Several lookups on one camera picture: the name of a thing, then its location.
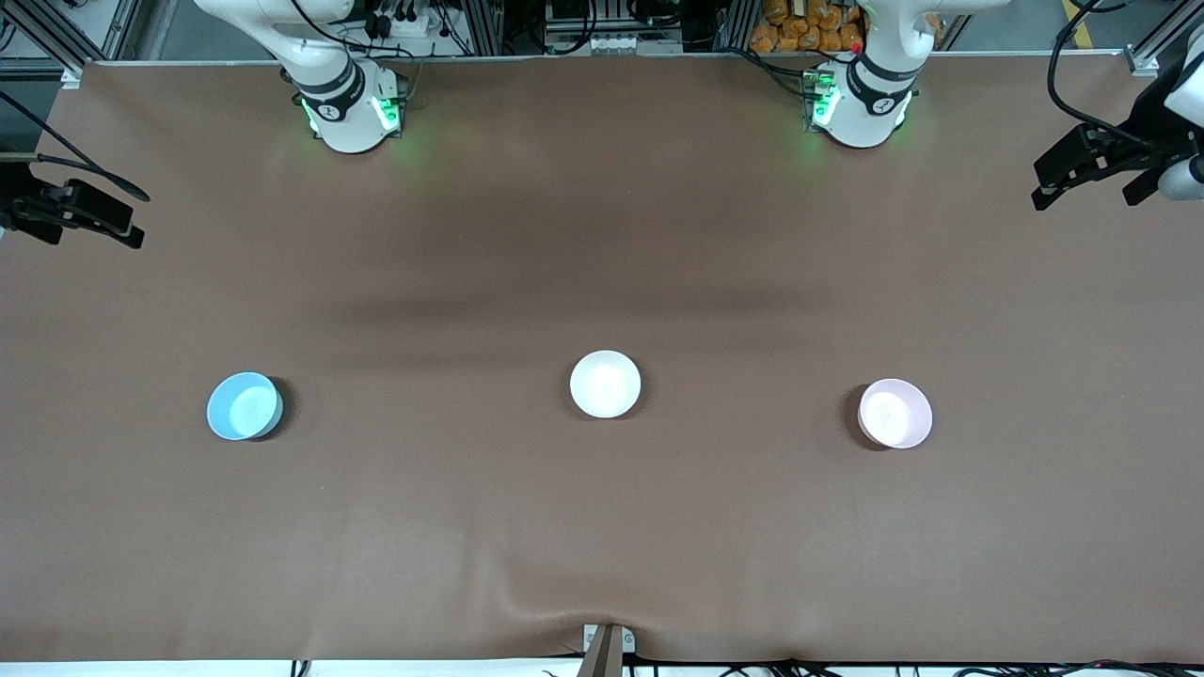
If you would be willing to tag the aluminium frame profile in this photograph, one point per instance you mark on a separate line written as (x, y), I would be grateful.
(1162, 47)
(71, 33)

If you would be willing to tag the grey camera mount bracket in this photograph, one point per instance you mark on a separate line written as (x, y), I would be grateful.
(609, 649)

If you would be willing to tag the orange snack packet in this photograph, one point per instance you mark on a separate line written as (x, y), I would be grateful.
(776, 11)
(851, 37)
(830, 19)
(802, 22)
(763, 38)

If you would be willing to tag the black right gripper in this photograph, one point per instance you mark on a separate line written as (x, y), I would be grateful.
(21, 204)

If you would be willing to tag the aluminium frame post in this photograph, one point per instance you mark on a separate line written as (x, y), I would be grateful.
(482, 26)

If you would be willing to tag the brown table mat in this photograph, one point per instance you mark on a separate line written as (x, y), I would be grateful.
(602, 235)

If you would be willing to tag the blue plastic bowl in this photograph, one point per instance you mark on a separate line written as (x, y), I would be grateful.
(243, 406)

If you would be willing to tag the white plastic bowl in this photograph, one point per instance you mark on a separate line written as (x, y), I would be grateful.
(605, 384)

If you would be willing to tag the pink plastic bowl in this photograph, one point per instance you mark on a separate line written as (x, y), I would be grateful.
(894, 414)

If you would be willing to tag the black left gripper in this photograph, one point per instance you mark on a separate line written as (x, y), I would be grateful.
(1144, 130)

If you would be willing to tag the white power strip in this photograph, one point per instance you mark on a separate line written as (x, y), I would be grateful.
(404, 21)

